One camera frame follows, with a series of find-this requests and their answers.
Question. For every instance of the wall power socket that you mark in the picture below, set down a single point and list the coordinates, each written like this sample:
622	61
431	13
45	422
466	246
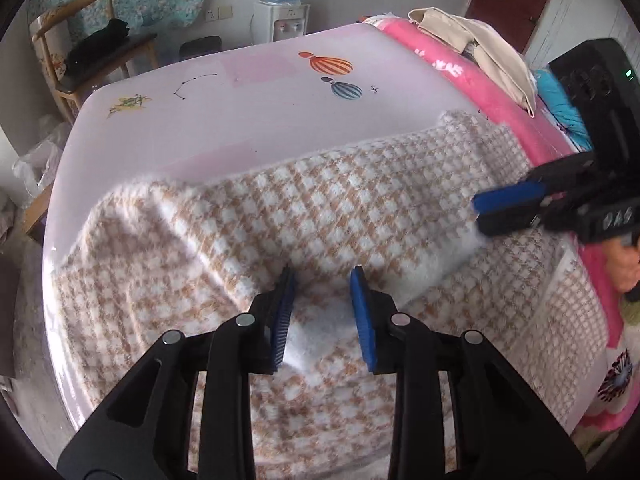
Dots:
216	13

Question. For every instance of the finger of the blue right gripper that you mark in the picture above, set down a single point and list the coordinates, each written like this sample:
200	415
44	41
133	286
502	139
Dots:
510	195

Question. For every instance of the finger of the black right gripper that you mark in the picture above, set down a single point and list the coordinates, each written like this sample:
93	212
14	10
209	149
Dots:
501	222

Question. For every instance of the beige white houndstooth sweater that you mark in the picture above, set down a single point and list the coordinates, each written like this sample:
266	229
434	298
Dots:
157	254

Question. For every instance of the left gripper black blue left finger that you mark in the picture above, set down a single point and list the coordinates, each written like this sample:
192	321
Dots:
183	410

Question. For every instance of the black clothing on chair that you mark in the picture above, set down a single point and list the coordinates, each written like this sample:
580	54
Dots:
99	44

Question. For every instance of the wooden armchair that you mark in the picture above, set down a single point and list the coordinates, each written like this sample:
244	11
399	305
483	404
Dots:
71	90

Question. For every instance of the white plastic bag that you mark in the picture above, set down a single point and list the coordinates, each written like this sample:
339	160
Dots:
37	168

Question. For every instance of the turquoise fluffy blanket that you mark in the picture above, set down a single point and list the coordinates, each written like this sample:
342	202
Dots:
559	106

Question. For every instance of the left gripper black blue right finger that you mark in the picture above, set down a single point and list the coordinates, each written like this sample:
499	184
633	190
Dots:
461	409

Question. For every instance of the cream folded garment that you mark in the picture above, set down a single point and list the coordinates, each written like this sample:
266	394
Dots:
493	55

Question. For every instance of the small wooden stool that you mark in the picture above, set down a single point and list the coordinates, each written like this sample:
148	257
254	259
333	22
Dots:
33	223

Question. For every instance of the bright pink floral blanket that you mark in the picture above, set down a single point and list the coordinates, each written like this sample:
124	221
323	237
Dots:
618	395

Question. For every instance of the person's right hand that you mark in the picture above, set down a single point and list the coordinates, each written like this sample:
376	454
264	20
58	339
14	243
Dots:
622	264

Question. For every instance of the white water dispenser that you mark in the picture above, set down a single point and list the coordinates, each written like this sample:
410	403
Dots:
278	21

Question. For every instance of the pink bed sheet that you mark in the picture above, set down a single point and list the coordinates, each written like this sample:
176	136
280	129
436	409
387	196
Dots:
218	116

